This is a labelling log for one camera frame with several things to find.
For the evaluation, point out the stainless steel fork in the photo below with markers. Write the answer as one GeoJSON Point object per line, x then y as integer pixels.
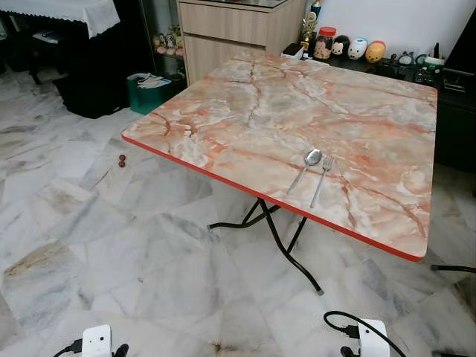
{"type": "Point", "coordinates": [320, 182]}

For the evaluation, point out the stainless steel spoon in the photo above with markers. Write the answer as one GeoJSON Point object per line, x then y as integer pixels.
{"type": "Point", "coordinates": [312, 157]}

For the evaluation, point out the black TV console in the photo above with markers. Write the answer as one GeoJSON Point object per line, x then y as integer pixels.
{"type": "Point", "coordinates": [454, 126]}

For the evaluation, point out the green bin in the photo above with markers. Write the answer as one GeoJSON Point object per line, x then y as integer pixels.
{"type": "Point", "coordinates": [149, 97]}

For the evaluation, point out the black fabric bag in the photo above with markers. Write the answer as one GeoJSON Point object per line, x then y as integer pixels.
{"type": "Point", "coordinates": [97, 82]}

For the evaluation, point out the small grey figurine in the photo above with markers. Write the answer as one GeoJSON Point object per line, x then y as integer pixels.
{"type": "Point", "coordinates": [405, 59]}

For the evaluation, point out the yellow round figurine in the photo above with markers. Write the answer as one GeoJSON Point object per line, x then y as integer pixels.
{"type": "Point", "coordinates": [375, 53]}

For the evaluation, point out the white round figurine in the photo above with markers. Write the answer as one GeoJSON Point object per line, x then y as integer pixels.
{"type": "Point", "coordinates": [358, 49]}

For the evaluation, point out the black round figurine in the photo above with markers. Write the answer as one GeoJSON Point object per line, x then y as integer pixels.
{"type": "Point", "coordinates": [341, 47]}

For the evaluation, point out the green mug with pens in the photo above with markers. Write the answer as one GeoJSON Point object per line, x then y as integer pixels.
{"type": "Point", "coordinates": [434, 59]}

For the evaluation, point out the small white box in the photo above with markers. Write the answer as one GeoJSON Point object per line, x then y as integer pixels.
{"type": "Point", "coordinates": [293, 50]}

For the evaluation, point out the red lid snack jar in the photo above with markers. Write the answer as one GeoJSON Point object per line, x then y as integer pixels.
{"type": "Point", "coordinates": [324, 46]}

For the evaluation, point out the golden trophy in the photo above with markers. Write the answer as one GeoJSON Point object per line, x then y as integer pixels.
{"type": "Point", "coordinates": [309, 33]}

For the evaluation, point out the black television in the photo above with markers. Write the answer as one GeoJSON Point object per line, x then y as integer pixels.
{"type": "Point", "coordinates": [465, 37]}

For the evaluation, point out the light wooden cabinet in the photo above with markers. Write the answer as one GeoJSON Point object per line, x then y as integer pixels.
{"type": "Point", "coordinates": [223, 33]}

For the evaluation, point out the white lace tablecloth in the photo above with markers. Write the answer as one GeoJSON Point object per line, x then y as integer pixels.
{"type": "Point", "coordinates": [59, 11]}

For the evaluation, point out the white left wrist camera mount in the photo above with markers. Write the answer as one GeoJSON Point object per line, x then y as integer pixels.
{"type": "Point", "coordinates": [97, 342]}

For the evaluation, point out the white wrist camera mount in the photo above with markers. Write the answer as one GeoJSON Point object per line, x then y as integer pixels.
{"type": "Point", "coordinates": [372, 338]}
{"type": "Point", "coordinates": [97, 342]}

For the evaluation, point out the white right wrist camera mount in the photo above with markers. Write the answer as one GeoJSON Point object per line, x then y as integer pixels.
{"type": "Point", "coordinates": [372, 338]}

